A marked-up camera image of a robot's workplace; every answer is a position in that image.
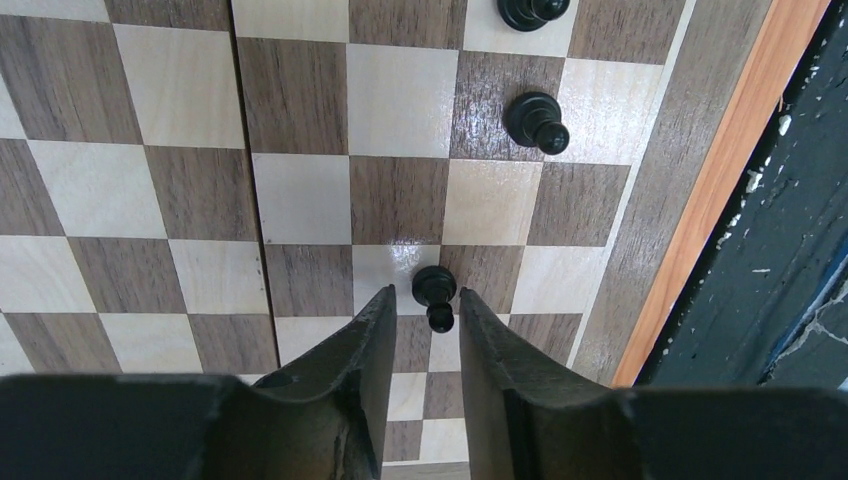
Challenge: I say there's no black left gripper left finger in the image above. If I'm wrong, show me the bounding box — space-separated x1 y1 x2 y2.
254 285 397 479

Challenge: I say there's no wooden chess board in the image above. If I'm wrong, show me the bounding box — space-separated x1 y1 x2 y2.
0 0 775 480

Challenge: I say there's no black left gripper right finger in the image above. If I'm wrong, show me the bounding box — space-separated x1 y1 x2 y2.
460 288 620 479

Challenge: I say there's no black pawn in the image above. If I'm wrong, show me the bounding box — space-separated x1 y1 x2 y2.
503 91 570 156
411 265 457 334
496 0 571 32

